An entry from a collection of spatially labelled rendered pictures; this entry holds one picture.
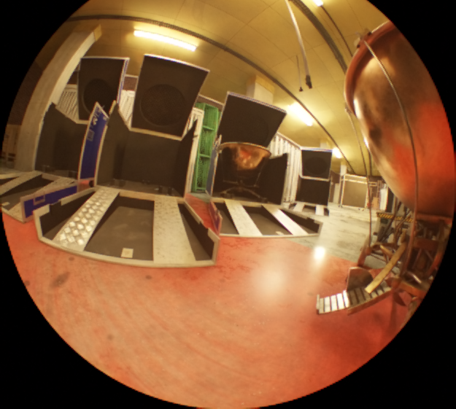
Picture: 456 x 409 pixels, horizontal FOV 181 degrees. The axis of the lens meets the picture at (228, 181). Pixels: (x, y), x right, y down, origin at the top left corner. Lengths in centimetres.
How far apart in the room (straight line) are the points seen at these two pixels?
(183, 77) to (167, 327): 213
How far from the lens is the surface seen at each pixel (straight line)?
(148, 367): 40
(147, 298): 51
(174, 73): 204
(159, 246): 73
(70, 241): 78
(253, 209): 191
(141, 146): 233
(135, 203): 134
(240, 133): 268
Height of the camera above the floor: 38
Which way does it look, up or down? 1 degrees up
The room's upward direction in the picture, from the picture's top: 9 degrees clockwise
